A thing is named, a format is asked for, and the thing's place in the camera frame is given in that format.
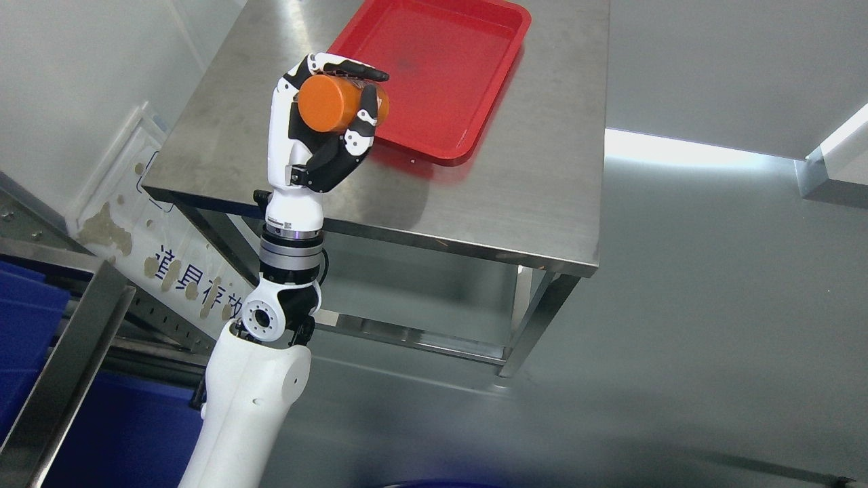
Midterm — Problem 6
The stainless steel table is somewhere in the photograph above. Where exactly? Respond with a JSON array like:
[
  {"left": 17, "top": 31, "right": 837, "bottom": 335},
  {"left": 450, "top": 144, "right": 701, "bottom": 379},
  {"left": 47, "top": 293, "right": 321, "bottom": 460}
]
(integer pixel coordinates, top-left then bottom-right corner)
[{"left": 143, "top": 1, "right": 610, "bottom": 377}]

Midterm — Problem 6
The red plastic tray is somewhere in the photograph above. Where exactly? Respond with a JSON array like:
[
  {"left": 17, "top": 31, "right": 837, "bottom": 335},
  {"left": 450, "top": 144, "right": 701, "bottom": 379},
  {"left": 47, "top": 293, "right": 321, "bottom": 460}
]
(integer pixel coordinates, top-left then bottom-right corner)
[{"left": 329, "top": 1, "right": 532, "bottom": 160}]

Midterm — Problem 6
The orange cylindrical capacitor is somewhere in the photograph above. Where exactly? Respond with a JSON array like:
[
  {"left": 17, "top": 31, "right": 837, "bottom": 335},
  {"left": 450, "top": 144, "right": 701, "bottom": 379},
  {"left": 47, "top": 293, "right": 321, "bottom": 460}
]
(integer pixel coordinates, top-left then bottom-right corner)
[{"left": 297, "top": 75, "right": 390, "bottom": 132}]

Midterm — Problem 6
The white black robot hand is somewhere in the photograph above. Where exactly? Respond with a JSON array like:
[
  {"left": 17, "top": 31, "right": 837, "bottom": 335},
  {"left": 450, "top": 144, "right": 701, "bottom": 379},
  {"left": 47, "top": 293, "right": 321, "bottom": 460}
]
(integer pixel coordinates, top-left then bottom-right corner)
[{"left": 264, "top": 52, "right": 390, "bottom": 236}]

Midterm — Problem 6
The white floor sign with text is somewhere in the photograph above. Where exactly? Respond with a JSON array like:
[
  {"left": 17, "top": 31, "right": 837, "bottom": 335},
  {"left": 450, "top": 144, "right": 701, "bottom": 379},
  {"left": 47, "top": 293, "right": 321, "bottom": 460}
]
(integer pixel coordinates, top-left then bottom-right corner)
[{"left": 62, "top": 103, "right": 252, "bottom": 338}]

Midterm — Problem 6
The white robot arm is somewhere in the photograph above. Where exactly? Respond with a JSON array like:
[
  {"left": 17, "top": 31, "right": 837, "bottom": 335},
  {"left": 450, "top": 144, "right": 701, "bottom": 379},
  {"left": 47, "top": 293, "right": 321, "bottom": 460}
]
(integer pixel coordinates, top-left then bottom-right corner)
[{"left": 179, "top": 225, "right": 323, "bottom": 487}]

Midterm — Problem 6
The steel shelf front rail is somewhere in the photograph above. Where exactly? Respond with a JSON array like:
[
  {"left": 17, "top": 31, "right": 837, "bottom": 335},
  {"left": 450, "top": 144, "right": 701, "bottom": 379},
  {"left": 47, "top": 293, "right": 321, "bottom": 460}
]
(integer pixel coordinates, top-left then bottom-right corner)
[{"left": 1, "top": 262, "right": 134, "bottom": 487}]

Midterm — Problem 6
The blue bin lower left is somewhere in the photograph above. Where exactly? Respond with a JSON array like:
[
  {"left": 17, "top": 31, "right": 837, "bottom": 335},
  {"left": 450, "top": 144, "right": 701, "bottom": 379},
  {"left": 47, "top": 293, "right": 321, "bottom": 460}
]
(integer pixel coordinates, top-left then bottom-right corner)
[{"left": 1, "top": 262, "right": 202, "bottom": 487}]

